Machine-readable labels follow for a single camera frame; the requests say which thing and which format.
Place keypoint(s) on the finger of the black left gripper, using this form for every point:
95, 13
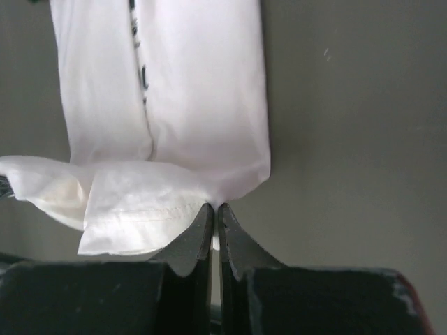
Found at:
5, 188

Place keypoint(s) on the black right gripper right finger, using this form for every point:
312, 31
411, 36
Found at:
261, 295

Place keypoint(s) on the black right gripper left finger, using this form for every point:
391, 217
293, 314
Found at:
168, 293

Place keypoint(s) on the white and green t-shirt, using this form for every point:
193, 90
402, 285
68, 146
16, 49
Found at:
166, 110

